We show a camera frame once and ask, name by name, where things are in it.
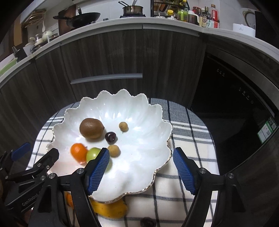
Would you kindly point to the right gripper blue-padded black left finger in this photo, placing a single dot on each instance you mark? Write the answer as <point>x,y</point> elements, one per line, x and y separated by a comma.
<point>50,208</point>

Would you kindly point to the white teapot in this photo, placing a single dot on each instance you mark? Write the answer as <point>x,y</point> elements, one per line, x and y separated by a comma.
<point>46,34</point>

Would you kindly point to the tan longan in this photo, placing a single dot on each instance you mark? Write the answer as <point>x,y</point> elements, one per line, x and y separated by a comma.
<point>123,126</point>
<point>114,150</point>

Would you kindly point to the green lid jar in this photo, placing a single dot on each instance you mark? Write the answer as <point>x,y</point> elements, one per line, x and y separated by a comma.
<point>182,15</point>

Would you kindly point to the black microwave oven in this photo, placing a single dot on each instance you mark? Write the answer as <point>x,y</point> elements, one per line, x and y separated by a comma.
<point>264,30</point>

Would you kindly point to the green apple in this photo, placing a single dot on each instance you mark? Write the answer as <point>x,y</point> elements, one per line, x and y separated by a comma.
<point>93,153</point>

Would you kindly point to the black wok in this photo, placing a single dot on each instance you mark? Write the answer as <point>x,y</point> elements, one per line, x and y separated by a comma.
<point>80,20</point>

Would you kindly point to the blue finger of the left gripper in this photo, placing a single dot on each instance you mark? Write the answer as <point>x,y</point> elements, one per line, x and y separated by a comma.
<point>8,158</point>

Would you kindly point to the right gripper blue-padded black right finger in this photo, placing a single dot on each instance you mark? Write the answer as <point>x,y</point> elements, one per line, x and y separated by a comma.
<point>230,207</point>

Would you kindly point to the orange mandarin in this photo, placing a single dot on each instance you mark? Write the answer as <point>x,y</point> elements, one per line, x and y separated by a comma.
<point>79,152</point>
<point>69,199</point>

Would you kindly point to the white electric kettle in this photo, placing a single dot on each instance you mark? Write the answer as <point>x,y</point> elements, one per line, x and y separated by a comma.
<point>249,17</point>

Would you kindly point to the white scalloped ceramic bowl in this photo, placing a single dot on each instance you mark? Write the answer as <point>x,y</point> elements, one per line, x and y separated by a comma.
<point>132,129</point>

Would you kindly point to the yellow mango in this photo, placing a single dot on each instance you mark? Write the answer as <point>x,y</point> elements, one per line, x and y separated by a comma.
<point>113,210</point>

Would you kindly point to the brown kiwi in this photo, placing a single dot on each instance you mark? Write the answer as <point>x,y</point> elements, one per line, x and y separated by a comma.
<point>91,128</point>

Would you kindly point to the black spice rack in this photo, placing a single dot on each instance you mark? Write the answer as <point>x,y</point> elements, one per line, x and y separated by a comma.
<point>160,7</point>

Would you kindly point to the white small container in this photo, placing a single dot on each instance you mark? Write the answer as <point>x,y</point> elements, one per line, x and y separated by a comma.
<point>243,29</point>

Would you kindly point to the green energy label sticker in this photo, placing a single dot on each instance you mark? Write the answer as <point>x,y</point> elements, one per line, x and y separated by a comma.
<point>267,129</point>

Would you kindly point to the dark plum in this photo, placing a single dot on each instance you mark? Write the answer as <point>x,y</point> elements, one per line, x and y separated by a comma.
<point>147,222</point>
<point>110,137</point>

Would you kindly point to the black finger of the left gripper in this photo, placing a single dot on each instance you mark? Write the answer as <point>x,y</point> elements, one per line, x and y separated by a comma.
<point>42,166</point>

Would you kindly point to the grey drawer handle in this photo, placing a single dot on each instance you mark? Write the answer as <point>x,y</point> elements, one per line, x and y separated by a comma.
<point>107,77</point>

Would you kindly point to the steel saucepan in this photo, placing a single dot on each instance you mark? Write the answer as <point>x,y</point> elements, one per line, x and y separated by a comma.
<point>131,10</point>

